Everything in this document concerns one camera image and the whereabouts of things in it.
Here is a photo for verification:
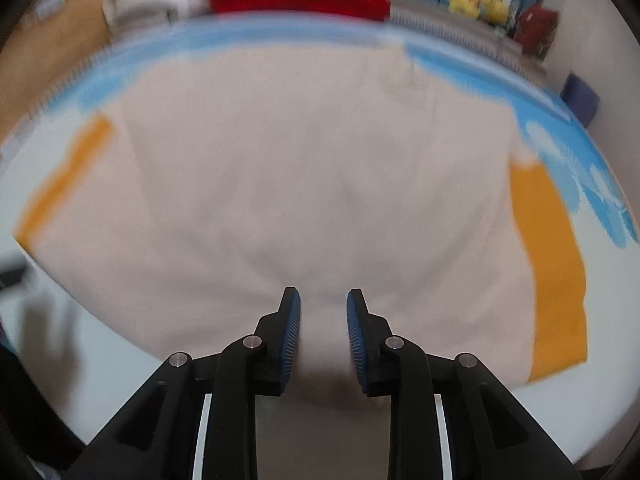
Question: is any purple box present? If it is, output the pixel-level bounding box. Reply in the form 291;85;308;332
560;72;600;129

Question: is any blue white patterned bed sheet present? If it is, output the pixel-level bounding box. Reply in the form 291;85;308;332
0;20;640;466

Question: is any grey patterned headboard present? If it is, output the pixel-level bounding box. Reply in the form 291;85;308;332
390;0;547;77

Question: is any light blue bed edge padding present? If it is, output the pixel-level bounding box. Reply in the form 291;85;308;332
75;12;553;92

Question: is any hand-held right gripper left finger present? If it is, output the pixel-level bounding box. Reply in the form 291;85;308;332
65;287;302;480

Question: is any beige and orange hooded jacket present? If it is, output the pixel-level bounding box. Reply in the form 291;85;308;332
15;42;589;397

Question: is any dark red cushion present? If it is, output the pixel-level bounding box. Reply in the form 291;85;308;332
515;4;559;59

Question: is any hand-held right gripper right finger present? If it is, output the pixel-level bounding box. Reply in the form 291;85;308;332
346;288;583;480

